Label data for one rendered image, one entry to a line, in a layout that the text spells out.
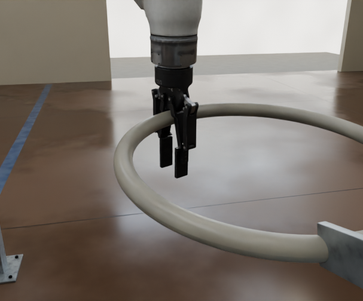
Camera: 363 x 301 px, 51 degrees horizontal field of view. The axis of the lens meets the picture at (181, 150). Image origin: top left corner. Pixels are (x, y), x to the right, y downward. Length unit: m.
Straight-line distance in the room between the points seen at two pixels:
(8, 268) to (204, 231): 1.65
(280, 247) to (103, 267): 1.54
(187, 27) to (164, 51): 0.06
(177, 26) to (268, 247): 0.42
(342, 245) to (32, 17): 6.36
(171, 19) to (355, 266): 0.48
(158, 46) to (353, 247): 0.47
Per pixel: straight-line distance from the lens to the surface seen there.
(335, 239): 0.43
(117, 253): 1.99
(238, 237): 0.43
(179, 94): 0.73
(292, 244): 0.43
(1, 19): 6.67
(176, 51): 0.70
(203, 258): 1.93
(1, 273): 2.00
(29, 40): 6.63
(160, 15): 0.69
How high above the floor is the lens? 1.15
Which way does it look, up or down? 21 degrees down
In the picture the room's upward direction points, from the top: straight up
